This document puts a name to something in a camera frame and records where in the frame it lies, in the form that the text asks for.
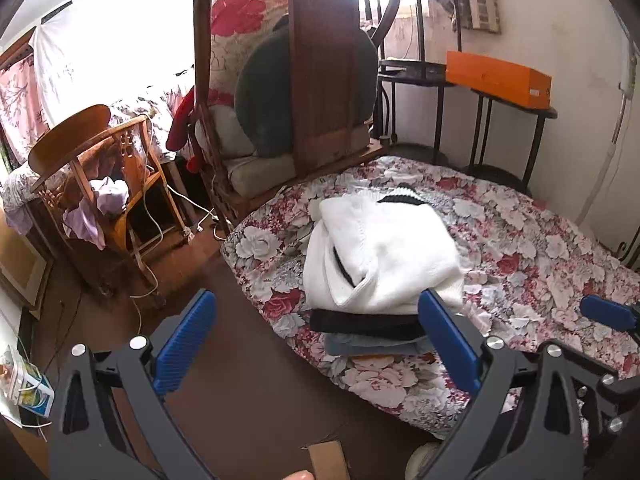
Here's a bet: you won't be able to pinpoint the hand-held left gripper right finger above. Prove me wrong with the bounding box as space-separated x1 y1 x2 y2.
417 289 588 480

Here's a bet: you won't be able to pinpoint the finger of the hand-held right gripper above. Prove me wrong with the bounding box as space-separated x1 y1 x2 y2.
580 294 640 333
577 372 640 461

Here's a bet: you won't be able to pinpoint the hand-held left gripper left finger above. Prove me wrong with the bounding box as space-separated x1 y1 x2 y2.
47 288 218 480

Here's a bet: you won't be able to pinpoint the white knit sweater black print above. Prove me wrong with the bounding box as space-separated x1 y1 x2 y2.
302 185 466 316

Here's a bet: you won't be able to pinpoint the purple clothes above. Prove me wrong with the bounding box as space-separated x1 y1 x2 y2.
62 177 131 251

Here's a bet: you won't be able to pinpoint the grey folded garment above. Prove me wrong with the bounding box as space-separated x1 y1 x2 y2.
324 332 433 358

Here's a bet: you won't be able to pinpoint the black folded garment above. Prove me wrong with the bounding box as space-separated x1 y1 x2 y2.
309 307 428 338

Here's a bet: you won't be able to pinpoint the red floral blanket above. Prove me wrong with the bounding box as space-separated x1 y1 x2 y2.
220 155 640 441

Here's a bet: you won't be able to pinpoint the white wheel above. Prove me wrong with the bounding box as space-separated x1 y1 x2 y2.
405 442 443 480

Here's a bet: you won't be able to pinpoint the blue yellow tissue box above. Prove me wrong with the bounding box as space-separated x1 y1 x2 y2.
0 345 56 418

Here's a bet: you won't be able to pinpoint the cardboard piece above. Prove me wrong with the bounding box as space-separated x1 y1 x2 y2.
307 441 351 480

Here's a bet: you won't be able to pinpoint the beige seat cushion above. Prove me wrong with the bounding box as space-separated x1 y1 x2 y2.
227 125 371 196

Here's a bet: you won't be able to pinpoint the red plush toy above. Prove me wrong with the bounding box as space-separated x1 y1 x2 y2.
165 87 236 171

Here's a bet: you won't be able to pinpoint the small wooden chair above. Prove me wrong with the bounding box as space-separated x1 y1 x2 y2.
27 105 193 306

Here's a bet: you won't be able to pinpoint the pale floral bed sheet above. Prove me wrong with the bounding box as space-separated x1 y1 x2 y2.
107 77 196 161

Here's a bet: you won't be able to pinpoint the orange box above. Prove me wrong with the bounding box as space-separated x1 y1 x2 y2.
445 51 553 110

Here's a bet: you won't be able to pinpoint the round grey cushion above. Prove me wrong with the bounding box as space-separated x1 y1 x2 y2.
235 25 378 158

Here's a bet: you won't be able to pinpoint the black metal tiered rack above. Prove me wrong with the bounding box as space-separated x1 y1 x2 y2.
357 0 558 198

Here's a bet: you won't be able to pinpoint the tall wooden chair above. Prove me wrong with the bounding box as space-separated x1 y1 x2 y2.
192 0 393 231

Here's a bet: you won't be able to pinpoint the pink floral curtain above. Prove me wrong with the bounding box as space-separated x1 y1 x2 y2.
0 50 51 171

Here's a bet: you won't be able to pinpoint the white hanging sheet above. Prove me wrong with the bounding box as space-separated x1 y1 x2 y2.
32 0 196 126

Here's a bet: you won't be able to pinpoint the red flower print cushion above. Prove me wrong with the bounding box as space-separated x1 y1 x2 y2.
207 0 291 111

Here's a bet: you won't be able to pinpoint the white wall cable conduit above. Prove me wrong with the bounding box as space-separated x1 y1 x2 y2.
577 95 631 226

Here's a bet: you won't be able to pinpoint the wooden picture frame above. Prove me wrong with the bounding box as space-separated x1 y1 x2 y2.
0 230 53 311

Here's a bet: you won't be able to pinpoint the white wall power strip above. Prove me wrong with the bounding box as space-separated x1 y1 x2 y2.
620 45 640 96

